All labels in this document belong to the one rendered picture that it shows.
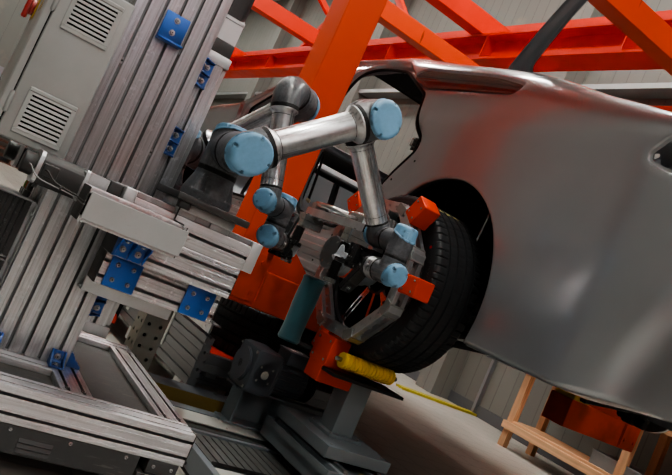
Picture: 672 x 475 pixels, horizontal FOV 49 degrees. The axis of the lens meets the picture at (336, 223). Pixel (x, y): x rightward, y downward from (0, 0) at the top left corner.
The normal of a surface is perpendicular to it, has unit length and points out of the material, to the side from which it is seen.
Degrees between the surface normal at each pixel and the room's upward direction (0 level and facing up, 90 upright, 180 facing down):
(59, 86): 90
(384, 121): 85
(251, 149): 95
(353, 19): 90
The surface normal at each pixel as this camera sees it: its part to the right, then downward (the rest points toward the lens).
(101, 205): 0.47, 0.14
